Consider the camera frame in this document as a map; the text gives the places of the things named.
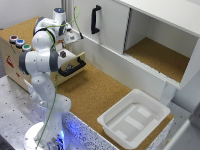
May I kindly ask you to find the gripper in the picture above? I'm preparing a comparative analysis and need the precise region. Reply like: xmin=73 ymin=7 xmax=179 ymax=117
xmin=63 ymin=27 xmax=84 ymax=45

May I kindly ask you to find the purple block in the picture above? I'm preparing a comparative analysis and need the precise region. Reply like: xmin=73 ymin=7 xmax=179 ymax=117
xmin=58 ymin=49 xmax=67 ymax=59

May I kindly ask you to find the wooden drawer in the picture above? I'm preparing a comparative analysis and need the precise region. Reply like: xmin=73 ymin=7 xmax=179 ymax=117
xmin=53 ymin=47 xmax=87 ymax=84

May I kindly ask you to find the white sliding door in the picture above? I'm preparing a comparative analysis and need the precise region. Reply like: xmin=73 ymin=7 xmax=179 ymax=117
xmin=73 ymin=0 xmax=131 ymax=56

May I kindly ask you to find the green button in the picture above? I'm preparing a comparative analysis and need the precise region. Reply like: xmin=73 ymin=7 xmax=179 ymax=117
xmin=21 ymin=43 xmax=33 ymax=53

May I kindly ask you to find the blue button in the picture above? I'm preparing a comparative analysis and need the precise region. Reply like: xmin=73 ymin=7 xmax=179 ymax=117
xmin=15 ymin=38 xmax=26 ymax=48

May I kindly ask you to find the red button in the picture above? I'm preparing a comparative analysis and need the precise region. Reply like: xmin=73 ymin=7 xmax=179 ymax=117
xmin=8 ymin=34 xmax=19 ymax=44

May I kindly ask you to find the wooden drawer box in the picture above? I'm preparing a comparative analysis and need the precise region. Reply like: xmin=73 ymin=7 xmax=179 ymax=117
xmin=0 ymin=16 xmax=69 ymax=93

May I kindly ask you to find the white cabinet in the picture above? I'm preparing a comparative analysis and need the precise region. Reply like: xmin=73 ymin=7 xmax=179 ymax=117
xmin=65 ymin=0 xmax=200 ymax=105

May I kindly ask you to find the white plastic box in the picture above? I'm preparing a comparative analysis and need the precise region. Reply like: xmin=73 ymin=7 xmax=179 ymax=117
xmin=96 ymin=88 xmax=172 ymax=150

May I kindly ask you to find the black door handle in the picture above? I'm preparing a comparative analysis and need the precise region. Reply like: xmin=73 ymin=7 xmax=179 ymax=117
xmin=90 ymin=4 xmax=102 ymax=35

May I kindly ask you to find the black drawer handle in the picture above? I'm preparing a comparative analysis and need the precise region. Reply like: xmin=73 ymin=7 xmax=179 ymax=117
xmin=58 ymin=56 xmax=87 ymax=78

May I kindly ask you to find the green cable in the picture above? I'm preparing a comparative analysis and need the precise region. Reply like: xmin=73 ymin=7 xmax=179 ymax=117
xmin=34 ymin=5 xmax=82 ymax=150

